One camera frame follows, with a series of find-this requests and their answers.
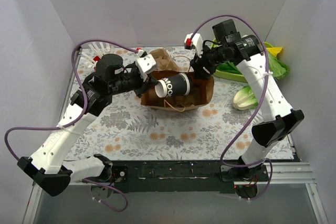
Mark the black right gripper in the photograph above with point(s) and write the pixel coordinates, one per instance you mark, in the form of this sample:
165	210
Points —
199	61

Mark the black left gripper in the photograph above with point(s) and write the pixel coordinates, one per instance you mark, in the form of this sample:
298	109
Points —
142	85

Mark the brown paper bag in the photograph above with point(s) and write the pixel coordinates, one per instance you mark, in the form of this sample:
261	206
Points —
200	94

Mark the brown pulp cup carrier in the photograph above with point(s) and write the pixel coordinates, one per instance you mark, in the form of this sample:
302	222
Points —
164	60

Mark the black takeout coffee cup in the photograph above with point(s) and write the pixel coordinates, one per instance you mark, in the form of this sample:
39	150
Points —
179	84

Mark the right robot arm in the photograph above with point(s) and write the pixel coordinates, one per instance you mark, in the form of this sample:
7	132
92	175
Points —
249	55

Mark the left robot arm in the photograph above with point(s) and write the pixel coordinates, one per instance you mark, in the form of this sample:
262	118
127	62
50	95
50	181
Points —
47	166

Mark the green vegetable tray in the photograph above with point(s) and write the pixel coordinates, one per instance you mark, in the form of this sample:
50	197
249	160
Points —
228	72

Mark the floral patterned table mat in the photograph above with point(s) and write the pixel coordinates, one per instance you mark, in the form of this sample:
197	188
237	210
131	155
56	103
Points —
127	130

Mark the small bok choy toy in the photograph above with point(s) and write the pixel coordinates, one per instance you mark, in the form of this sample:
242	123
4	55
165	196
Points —
245	99

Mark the white wrapped straws bundle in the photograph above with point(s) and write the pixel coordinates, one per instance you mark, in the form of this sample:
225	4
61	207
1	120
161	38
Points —
96	49

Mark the yellow pepper toy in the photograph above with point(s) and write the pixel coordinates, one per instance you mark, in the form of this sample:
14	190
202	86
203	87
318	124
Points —
274	51

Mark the napa cabbage toy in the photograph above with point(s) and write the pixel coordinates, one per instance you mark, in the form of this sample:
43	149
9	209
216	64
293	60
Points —
279	69

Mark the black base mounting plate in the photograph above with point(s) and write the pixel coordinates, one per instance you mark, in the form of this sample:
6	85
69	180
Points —
171	176

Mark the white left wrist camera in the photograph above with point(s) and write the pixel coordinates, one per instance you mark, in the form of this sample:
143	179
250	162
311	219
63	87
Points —
145	64

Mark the aluminium frame rail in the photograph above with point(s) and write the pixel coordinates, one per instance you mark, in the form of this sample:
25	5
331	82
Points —
278	193

